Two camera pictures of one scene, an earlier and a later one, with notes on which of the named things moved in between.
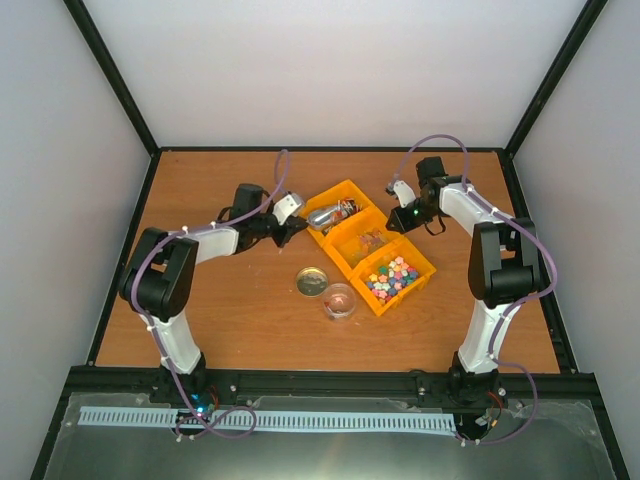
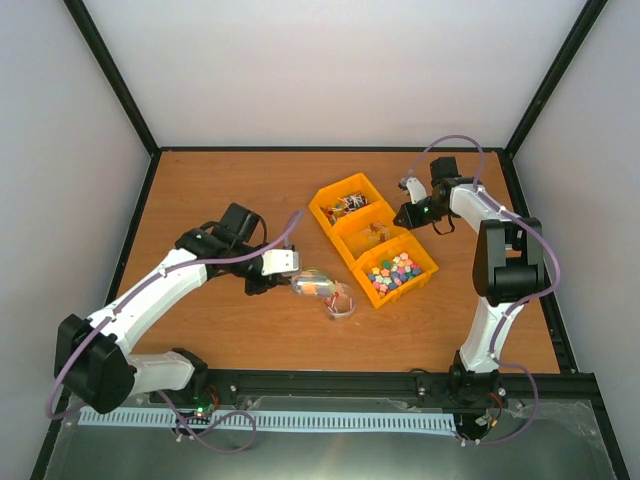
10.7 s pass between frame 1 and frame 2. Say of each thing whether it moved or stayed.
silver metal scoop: moved
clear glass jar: stayed
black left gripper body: moved
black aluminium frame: stayed
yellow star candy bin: moved
